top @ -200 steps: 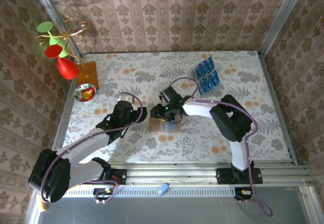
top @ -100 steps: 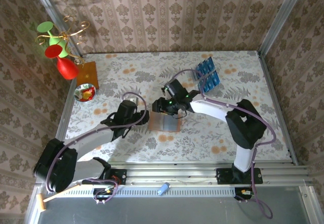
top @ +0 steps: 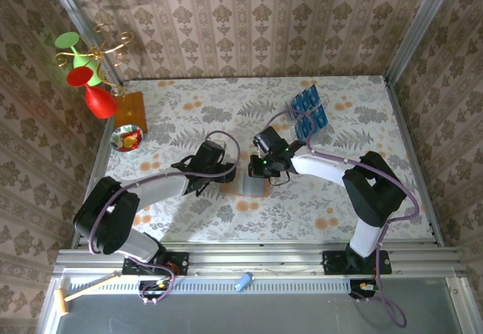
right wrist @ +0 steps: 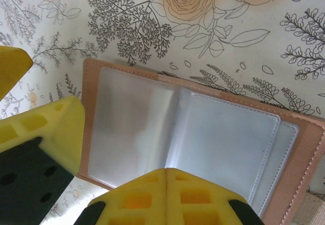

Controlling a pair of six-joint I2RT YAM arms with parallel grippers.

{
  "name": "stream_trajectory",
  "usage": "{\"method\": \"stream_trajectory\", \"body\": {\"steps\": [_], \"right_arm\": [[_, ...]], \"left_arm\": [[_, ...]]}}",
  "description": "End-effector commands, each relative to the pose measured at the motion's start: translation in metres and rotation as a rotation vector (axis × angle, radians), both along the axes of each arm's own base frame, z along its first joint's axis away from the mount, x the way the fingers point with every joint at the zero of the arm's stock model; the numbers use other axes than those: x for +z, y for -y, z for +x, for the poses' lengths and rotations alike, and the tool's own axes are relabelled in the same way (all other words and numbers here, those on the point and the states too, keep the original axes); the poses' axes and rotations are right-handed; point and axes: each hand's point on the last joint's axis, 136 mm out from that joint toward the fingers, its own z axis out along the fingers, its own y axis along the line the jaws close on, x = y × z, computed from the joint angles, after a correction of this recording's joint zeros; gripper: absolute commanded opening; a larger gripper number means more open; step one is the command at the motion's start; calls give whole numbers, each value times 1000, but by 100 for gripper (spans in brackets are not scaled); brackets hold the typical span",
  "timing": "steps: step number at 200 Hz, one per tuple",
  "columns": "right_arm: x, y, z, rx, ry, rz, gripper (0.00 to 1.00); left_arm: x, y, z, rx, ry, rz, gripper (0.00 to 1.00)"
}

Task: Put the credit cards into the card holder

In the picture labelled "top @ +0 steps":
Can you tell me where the blue tray rack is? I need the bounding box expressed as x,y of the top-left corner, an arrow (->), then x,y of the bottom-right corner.
285,83 -> 329,141

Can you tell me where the floral tablecloth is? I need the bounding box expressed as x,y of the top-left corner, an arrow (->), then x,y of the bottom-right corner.
88,75 -> 435,244

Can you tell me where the orange wooden rack base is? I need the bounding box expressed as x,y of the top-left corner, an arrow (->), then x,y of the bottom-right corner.
112,91 -> 148,134

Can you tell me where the patterned candy bowl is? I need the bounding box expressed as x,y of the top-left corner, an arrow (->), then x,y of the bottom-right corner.
109,124 -> 144,153

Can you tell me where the blue plastic tube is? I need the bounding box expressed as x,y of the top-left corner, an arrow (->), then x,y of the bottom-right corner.
233,271 -> 256,293

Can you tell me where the red wine glass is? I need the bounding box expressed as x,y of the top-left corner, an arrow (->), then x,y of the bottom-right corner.
66,66 -> 118,119

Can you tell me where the black power connector block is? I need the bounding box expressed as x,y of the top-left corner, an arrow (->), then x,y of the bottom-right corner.
138,279 -> 171,301
349,279 -> 379,299

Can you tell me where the grey metal panel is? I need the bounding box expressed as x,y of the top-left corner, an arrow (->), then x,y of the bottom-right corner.
37,277 -> 483,334

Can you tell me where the green wine glass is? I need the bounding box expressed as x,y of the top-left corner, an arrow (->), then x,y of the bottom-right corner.
54,31 -> 103,87

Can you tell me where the wooden mallet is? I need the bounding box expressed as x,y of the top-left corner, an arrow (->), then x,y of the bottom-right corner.
54,271 -> 122,316

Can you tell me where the thin black cable loop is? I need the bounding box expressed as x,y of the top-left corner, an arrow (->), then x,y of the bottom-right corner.
269,170 -> 292,188

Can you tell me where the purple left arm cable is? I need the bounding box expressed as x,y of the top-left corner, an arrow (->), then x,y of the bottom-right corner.
88,130 -> 242,305

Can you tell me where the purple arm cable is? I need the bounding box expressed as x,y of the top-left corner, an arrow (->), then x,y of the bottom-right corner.
263,109 -> 420,329
88,130 -> 242,305

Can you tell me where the aluminium mounting rail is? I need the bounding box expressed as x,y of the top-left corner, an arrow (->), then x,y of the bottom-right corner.
52,243 -> 465,278

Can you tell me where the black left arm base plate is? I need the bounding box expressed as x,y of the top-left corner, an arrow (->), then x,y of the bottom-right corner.
122,251 -> 189,277

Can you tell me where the slotted grey cable duct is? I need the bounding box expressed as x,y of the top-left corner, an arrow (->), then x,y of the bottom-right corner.
67,275 -> 354,296

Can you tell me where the aluminium table side rail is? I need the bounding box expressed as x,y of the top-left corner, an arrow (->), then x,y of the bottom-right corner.
384,77 -> 445,247
71,117 -> 114,248

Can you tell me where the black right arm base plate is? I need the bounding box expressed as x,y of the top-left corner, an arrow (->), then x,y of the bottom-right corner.
321,250 -> 392,276

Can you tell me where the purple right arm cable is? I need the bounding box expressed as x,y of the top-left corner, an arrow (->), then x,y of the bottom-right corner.
263,109 -> 420,329

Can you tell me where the gold wire glass rack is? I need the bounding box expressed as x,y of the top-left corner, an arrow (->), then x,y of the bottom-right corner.
51,23 -> 135,97

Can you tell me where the aluminium frame post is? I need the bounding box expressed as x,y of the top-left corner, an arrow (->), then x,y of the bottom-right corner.
43,0 -> 124,86
384,0 -> 460,82

